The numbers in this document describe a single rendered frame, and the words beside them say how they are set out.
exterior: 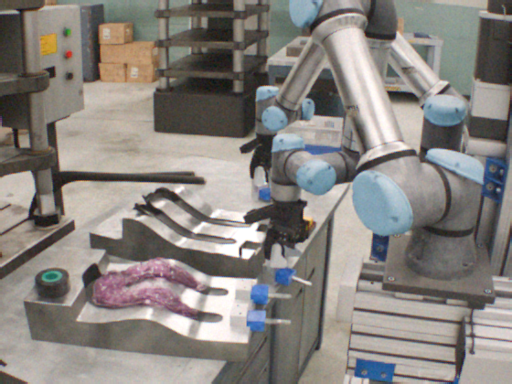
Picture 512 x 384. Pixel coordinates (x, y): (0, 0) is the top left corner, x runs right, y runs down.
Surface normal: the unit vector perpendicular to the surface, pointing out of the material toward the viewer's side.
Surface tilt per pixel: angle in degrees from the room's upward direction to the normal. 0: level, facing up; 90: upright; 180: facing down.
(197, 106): 90
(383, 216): 96
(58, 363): 0
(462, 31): 90
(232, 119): 90
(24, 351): 0
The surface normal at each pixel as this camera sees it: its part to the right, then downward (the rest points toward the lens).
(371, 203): -0.85, 0.28
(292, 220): -0.55, 0.31
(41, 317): -0.07, 0.39
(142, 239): -0.36, 0.36
